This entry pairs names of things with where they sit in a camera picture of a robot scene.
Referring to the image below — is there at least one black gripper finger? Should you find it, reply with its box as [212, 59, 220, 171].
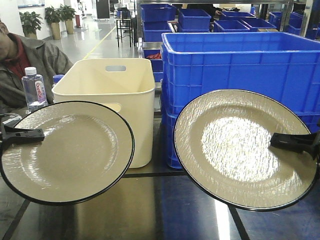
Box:
[269, 129, 320, 160]
[0, 113, 45, 145]

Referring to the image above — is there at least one beige plate black rim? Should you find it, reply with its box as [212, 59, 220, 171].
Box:
[173, 89, 320, 212]
[0, 101, 135, 206]

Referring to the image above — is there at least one clear water bottle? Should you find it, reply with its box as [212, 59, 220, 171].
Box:
[21, 66, 48, 113]

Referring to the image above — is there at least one white milk drink bottle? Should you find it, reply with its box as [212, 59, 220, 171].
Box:
[52, 74, 65, 88]

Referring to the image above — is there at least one person in grey jacket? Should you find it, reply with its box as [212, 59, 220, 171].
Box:
[0, 18, 74, 111]

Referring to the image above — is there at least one large blue plastic crate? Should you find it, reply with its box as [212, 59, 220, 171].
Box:
[160, 32, 320, 169]

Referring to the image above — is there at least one cream plastic bin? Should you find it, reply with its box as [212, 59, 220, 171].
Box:
[52, 58, 155, 168]

